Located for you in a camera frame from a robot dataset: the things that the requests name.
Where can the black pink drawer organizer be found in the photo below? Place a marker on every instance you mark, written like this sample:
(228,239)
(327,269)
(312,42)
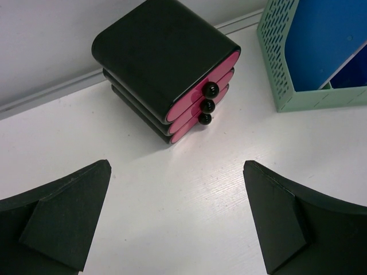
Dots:
(161,57)

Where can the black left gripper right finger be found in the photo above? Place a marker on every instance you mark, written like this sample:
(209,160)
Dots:
(303,231)

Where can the dark blue clipboard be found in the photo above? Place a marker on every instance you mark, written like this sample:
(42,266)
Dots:
(352,75)

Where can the green file organizer rack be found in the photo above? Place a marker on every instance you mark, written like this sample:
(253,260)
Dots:
(272,33)

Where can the pink middle drawer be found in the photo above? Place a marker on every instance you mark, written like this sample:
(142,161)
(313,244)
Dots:
(210,104)

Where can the pink bottom drawer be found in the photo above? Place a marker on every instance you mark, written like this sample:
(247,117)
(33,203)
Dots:
(200,118)

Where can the light blue notebook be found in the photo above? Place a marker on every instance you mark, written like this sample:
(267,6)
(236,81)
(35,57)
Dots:
(323,36)

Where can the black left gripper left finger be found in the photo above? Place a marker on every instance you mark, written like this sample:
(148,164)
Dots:
(49,229)

